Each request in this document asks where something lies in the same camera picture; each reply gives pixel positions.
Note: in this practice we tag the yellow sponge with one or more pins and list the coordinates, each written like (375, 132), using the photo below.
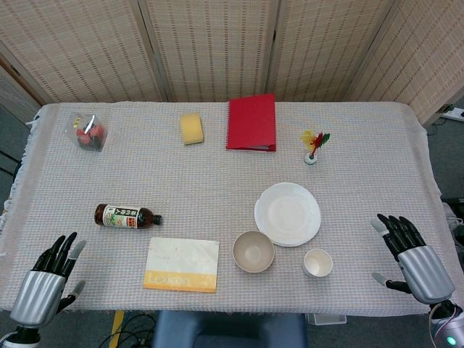
(192, 128)

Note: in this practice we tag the grey woven tablecloth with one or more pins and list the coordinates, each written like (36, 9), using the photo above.
(217, 174)

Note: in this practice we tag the white plastic box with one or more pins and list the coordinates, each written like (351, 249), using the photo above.
(326, 318)

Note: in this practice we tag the black box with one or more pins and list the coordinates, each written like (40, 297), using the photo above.
(455, 206)

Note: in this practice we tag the yellow strip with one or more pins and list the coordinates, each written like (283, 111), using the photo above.
(116, 326)

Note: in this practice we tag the woven folding screen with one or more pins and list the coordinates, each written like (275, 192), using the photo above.
(217, 47)

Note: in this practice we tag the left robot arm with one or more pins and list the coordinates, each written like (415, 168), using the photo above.
(18, 337)

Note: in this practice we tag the beige bowl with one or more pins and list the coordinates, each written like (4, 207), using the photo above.
(253, 252)

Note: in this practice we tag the colourful feather shuttlecock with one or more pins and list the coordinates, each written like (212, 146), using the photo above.
(314, 142)

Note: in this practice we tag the clear bag with items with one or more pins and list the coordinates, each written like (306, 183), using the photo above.
(88, 134)

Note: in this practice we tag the red spiral notebook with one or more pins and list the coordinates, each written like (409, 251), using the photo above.
(251, 121)

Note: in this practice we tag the white plate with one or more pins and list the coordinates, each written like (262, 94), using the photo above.
(287, 210)

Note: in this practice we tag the brown tea bottle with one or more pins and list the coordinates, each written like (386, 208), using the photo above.
(123, 216)

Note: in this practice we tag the white yellow Lexicon book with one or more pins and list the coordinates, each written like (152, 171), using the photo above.
(181, 261)

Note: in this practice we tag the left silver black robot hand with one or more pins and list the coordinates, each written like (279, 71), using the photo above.
(38, 293)

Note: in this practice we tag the white paper cup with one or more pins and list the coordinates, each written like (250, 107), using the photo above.
(317, 262)

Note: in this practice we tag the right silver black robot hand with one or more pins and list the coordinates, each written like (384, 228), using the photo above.
(424, 268)

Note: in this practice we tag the blue chair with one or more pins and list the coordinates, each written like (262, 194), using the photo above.
(228, 330)

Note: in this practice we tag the white power strip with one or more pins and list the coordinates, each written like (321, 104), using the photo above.
(455, 113)

